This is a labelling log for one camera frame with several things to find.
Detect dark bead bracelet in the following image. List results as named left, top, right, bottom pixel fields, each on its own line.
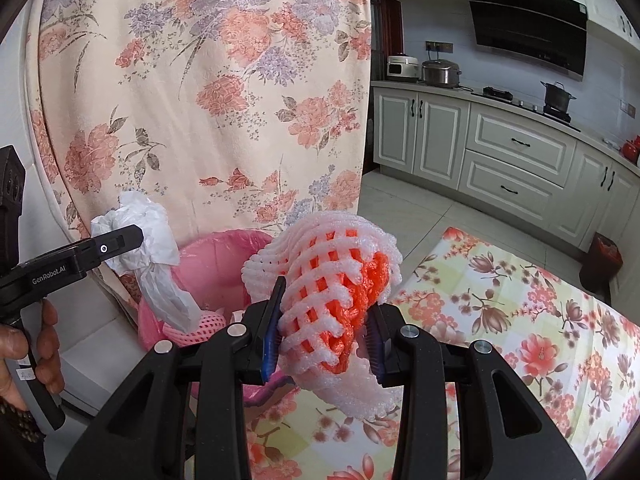
left=0, top=396, right=46, bottom=443

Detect white lower kitchen cabinets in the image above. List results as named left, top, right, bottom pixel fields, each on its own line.
left=372, top=82, right=640, bottom=256

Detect black range hood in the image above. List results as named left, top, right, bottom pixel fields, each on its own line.
left=462, top=0, right=588, bottom=82

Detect white plastic bag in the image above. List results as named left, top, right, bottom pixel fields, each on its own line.
left=90, top=191, right=201, bottom=333

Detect floral cloth cover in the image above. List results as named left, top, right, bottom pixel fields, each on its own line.
left=25, top=0, right=373, bottom=311

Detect black gas stove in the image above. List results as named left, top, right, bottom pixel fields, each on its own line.
left=470, top=87, right=581, bottom=123

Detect pink foam fruit net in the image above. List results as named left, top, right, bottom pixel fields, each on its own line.
left=162, top=310, right=226, bottom=348
left=240, top=214, right=403, bottom=418

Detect red floor bin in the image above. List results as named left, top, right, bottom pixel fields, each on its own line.
left=580, top=232, right=623, bottom=293

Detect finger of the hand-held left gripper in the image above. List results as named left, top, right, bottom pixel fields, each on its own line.
left=75, top=224, right=146, bottom=272

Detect pink bagged waste bin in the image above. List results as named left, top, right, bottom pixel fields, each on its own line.
left=136, top=229, right=301, bottom=408

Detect black cooking pot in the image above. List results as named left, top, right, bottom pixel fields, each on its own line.
left=541, top=81, right=577, bottom=113

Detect white rice cooker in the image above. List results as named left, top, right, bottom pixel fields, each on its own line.
left=386, top=55, right=421, bottom=83

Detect silver pressure cooker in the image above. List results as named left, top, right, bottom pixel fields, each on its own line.
left=421, top=59, right=462, bottom=88

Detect floral tablecloth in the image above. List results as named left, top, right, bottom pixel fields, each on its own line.
left=245, top=225, right=640, bottom=480

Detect dark wooden door frame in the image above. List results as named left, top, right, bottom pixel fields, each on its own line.
left=372, top=0, right=402, bottom=171

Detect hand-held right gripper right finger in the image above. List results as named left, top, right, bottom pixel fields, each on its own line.
left=367, top=305, right=586, bottom=480

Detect person's left hand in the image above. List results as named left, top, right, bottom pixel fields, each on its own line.
left=0, top=299, right=66, bottom=411

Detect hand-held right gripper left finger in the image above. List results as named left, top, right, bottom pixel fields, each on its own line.
left=57, top=275, right=288, bottom=480

